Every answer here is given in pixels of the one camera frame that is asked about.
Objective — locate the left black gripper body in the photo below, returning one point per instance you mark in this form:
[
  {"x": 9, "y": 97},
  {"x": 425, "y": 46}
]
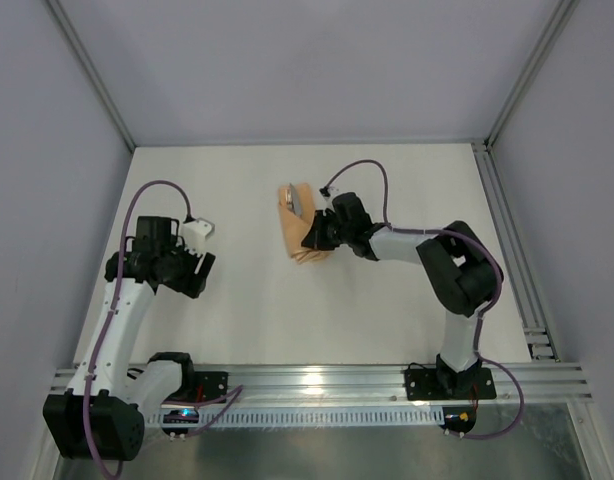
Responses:
[{"x": 198, "y": 276}]

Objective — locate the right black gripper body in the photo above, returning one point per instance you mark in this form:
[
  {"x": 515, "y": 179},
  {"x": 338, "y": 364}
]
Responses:
[{"x": 318, "y": 230}]

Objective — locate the orange cloth napkin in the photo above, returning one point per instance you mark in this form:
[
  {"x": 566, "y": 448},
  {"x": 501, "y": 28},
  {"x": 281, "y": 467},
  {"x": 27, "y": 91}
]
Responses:
[{"x": 294, "y": 229}]

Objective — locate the pink handled utensil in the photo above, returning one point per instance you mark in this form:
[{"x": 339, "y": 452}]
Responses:
[{"x": 297, "y": 202}]

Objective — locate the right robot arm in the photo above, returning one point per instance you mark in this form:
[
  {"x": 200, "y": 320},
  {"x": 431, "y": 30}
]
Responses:
[{"x": 464, "y": 276}]

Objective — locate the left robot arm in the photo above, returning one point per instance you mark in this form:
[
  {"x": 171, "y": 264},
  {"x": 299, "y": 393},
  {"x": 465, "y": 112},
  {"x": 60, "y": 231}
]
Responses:
[{"x": 101, "y": 407}]

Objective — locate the left black controller board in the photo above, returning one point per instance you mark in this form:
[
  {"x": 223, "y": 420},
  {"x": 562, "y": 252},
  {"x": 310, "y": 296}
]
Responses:
[{"x": 178, "y": 423}]

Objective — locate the black controller board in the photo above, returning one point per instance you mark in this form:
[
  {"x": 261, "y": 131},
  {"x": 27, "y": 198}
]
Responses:
[
  {"x": 178, "y": 423},
  {"x": 458, "y": 421}
]

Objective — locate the right black controller board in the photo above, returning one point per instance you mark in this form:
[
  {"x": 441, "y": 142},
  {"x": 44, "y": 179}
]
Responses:
[{"x": 458, "y": 421}]

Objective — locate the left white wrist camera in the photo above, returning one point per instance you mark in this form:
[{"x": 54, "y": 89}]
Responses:
[{"x": 196, "y": 232}]

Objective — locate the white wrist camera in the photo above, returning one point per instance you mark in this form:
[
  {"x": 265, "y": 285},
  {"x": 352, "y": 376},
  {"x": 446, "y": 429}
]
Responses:
[
  {"x": 329, "y": 193},
  {"x": 196, "y": 232}
]

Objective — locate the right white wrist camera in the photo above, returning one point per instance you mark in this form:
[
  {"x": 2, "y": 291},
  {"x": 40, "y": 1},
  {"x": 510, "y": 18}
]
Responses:
[{"x": 329, "y": 193}]

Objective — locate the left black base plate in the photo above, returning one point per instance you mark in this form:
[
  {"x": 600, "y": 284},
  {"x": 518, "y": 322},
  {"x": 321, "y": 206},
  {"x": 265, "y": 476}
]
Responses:
[{"x": 208, "y": 385}]

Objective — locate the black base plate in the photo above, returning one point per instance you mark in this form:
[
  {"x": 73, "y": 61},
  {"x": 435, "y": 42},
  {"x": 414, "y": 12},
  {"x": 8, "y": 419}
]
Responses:
[
  {"x": 440, "y": 382},
  {"x": 208, "y": 385}
]

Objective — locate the white slotted cable duct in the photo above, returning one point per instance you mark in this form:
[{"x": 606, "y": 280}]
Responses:
[{"x": 316, "y": 417}]

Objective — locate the right side aluminium rail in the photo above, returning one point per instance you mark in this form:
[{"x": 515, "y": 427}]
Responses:
[{"x": 541, "y": 345}]

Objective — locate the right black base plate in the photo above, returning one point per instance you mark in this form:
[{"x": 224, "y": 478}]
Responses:
[{"x": 440, "y": 382}]

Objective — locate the left frame post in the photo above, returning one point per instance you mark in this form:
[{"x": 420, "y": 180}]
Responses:
[{"x": 66, "y": 28}]

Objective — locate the frame post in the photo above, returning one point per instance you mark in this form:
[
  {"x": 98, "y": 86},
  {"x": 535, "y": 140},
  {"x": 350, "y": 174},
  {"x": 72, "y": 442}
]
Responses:
[
  {"x": 66, "y": 28},
  {"x": 547, "y": 38}
]

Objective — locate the right frame post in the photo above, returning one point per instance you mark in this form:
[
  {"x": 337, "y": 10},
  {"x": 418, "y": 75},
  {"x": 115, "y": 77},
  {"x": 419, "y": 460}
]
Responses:
[{"x": 547, "y": 38}]

